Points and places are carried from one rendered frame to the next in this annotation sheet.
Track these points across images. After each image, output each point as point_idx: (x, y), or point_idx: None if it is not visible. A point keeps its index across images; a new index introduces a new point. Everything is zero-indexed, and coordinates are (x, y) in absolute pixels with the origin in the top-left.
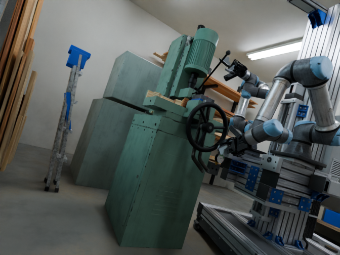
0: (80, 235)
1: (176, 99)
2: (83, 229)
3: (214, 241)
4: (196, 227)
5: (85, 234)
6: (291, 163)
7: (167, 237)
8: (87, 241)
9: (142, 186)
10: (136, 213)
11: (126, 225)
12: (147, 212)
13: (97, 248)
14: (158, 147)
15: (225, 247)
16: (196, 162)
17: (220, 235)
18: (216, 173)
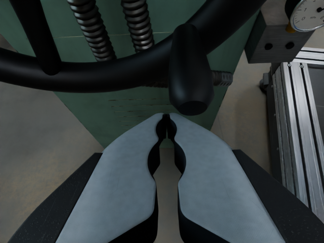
0: (62, 132)
1: None
2: (69, 120)
3: (270, 141)
4: (263, 87)
5: (70, 128)
6: None
7: (170, 141)
8: (67, 143)
9: (73, 106)
10: (98, 130)
11: (96, 139)
12: (115, 128)
13: (74, 155)
14: (20, 27)
15: (277, 173)
16: (145, 85)
17: (279, 147)
18: (290, 57)
